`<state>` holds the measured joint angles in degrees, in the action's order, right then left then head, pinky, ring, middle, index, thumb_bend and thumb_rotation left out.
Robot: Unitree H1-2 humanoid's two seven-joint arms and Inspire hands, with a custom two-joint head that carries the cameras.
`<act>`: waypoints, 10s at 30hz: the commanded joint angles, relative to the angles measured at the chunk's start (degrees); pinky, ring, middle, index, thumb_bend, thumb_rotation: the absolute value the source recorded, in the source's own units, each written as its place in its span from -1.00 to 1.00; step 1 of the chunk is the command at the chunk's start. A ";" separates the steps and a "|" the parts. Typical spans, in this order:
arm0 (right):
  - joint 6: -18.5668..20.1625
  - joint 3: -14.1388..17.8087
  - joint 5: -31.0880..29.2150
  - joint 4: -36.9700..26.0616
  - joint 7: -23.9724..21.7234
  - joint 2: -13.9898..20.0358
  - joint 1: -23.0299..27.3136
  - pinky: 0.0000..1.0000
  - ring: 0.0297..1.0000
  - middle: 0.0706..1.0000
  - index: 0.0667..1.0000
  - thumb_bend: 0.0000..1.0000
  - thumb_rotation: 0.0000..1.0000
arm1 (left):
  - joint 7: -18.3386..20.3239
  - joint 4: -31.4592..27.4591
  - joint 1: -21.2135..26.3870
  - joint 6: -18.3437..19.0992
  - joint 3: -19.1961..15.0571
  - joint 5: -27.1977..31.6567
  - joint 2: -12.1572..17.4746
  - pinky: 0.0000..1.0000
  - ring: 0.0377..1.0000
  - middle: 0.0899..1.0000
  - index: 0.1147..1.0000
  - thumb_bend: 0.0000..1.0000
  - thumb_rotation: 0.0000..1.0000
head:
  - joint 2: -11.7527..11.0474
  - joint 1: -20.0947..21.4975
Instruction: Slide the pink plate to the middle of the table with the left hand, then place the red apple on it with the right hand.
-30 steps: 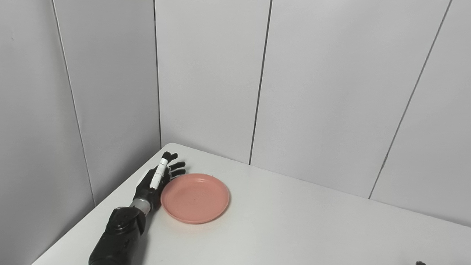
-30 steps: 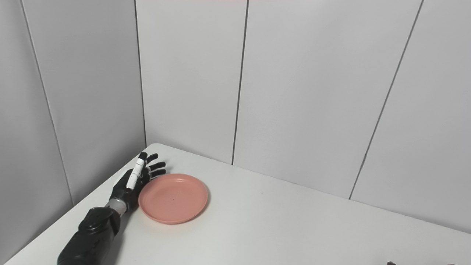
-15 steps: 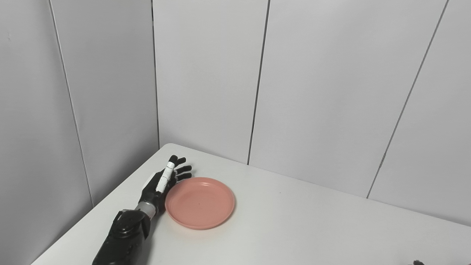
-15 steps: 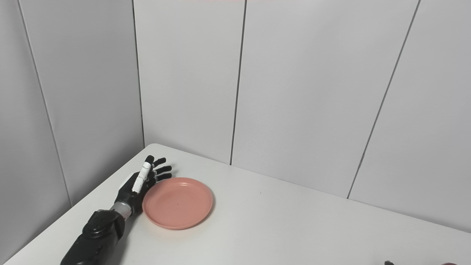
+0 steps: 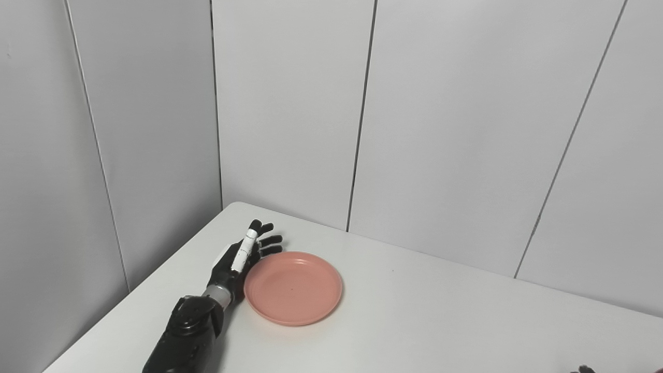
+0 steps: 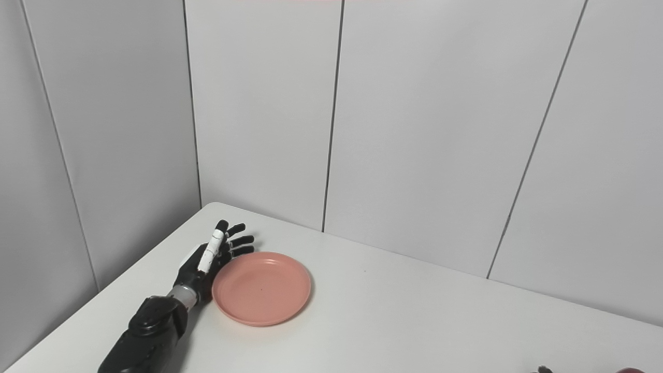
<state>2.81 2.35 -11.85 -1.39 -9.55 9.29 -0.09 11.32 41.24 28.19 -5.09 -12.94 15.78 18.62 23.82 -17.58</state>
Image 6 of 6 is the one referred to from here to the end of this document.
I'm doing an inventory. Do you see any black and white left hand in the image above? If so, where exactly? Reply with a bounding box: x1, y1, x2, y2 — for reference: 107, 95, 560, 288
174, 220, 255, 306

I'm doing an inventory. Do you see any pink round plate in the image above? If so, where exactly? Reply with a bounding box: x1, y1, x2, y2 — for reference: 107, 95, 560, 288
211, 252, 312, 327

